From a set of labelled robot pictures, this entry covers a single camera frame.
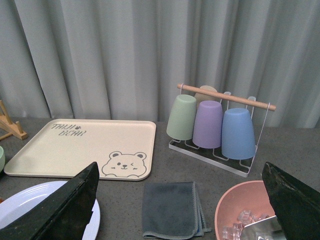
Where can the wooden dish rack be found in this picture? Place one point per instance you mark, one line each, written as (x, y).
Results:
(11, 128)

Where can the pink bowl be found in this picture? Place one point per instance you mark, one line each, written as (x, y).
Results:
(249, 195)

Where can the blue plastic cup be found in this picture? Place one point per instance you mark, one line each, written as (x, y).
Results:
(237, 136)

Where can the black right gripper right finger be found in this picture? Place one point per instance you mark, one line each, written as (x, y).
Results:
(296, 205)

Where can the white round plate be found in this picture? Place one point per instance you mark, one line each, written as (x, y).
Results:
(23, 201)

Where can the beige plastic cup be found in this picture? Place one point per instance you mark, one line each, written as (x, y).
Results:
(203, 97)

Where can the white wire cup rack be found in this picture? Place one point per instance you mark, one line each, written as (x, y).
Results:
(214, 156)

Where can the metal ice scoop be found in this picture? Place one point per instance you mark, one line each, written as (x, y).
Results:
(268, 228)

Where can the beige bear tray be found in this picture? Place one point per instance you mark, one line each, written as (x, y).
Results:
(123, 150)

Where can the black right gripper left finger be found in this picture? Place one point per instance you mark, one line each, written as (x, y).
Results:
(63, 215)

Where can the grey folded cloth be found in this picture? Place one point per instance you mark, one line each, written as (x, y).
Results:
(172, 211)

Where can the green plastic cup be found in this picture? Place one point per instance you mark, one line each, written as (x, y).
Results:
(181, 120)

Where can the purple plastic cup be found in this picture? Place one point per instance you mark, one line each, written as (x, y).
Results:
(207, 132)

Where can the light green bowl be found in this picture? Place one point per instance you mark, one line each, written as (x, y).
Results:
(2, 159)

